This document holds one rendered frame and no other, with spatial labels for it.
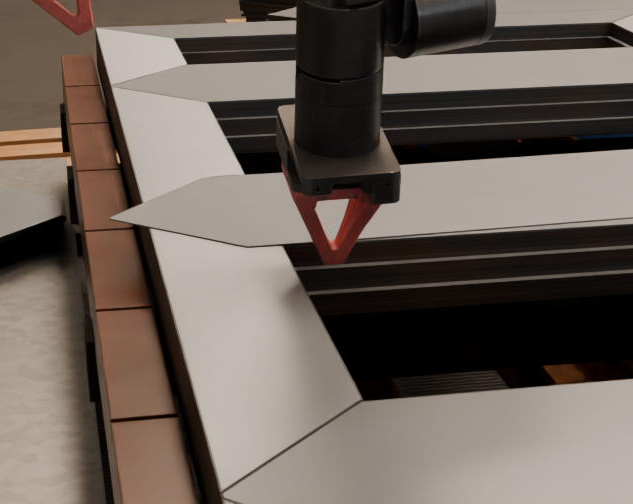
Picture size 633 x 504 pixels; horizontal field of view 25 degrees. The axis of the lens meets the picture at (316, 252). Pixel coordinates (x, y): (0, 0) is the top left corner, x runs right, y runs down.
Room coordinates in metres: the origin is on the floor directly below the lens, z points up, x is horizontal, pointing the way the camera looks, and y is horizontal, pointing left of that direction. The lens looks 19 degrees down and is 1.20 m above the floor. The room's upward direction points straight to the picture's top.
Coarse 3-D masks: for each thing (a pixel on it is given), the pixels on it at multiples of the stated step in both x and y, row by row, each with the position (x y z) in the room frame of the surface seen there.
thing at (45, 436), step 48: (48, 192) 1.72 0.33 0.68; (48, 240) 1.54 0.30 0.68; (0, 288) 1.38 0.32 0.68; (48, 288) 1.38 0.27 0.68; (0, 336) 1.26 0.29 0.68; (48, 336) 1.26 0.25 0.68; (0, 384) 1.15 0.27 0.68; (48, 384) 1.15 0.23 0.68; (0, 432) 1.06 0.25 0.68; (48, 432) 1.06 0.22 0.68; (96, 432) 1.06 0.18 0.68; (0, 480) 0.98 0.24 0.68; (48, 480) 0.98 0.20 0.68; (96, 480) 0.98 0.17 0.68
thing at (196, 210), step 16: (176, 192) 1.11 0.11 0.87; (192, 192) 1.11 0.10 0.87; (208, 192) 1.11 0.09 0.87; (160, 208) 1.06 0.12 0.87; (176, 208) 1.06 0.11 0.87; (192, 208) 1.06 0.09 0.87; (208, 208) 1.06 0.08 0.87; (224, 208) 1.06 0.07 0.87; (160, 224) 1.03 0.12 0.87; (176, 224) 1.03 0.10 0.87; (192, 224) 1.03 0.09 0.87; (208, 224) 1.03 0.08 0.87; (224, 224) 1.03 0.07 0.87; (224, 240) 0.99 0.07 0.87; (240, 240) 0.99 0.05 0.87
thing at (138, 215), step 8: (136, 208) 1.06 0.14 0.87; (144, 208) 1.06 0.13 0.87; (112, 216) 1.04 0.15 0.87; (120, 216) 1.04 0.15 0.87; (128, 216) 1.04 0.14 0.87; (136, 216) 1.04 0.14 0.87; (144, 216) 1.04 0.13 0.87; (136, 224) 1.03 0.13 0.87; (144, 224) 1.03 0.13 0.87; (152, 224) 1.03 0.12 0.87
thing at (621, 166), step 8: (584, 152) 1.23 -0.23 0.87; (592, 152) 1.23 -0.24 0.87; (600, 152) 1.23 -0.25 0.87; (608, 152) 1.23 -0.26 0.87; (616, 152) 1.23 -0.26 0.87; (624, 152) 1.23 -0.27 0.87; (632, 152) 1.23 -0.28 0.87; (584, 160) 1.20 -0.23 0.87; (592, 160) 1.20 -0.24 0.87; (600, 160) 1.20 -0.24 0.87; (608, 160) 1.20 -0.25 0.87; (616, 160) 1.20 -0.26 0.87; (624, 160) 1.20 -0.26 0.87; (632, 160) 1.20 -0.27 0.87; (600, 168) 1.18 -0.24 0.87; (608, 168) 1.18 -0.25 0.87; (616, 168) 1.18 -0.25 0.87; (624, 168) 1.18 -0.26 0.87; (632, 168) 1.18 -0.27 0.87; (608, 176) 1.15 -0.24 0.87; (616, 176) 1.15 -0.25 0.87; (624, 176) 1.15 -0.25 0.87; (632, 176) 1.15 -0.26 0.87; (624, 184) 1.13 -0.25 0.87; (632, 184) 1.13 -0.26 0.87; (632, 192) 1.11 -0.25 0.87
